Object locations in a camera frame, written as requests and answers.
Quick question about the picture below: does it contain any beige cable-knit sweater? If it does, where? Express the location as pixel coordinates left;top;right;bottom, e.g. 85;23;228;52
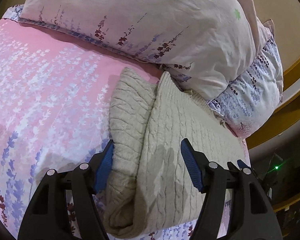
103;68;247;238

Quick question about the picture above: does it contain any pink floral pillow right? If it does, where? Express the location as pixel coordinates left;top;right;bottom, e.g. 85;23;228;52
162;19;285;138

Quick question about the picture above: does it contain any pink floral pillow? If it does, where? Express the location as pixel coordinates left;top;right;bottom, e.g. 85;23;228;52
162;19;285;138
4;0;271;100

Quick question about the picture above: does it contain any pink lavender bed sheet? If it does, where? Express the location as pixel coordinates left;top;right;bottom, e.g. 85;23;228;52
0;17;252;240

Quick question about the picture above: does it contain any pink floral pillow left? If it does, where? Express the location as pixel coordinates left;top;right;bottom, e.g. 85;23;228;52
4;0;271;100

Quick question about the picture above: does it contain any wooden door frame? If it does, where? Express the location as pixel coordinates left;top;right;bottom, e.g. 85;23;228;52
247;59;300;209

